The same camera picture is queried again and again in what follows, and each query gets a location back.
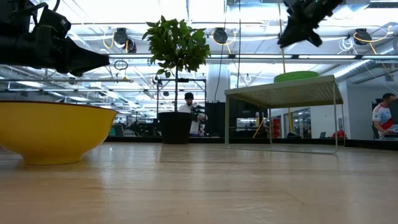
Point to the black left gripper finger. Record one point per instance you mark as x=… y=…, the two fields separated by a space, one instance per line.
x=93 y=70
x=81 y=57

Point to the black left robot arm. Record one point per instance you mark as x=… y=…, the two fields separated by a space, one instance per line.
x=12 y=15

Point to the green potted plant black pot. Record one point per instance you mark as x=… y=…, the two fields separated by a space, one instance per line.
x=175 y=127

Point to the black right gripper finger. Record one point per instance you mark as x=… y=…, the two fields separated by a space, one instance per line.
x=298 y=31

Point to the yellow blue-floral patterned bowl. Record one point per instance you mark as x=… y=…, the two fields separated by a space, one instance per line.
x=53 y=133

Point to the person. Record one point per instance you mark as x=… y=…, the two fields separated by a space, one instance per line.
x=382 y=116
x=186 y=108

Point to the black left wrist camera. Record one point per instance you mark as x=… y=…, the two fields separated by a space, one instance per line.
x=54 y=23

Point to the pale green perforated metal shelf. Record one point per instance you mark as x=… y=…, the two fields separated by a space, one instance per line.
x=280 y=91

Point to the silver ventilation duct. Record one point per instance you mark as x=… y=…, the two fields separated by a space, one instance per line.
x=357 y=67

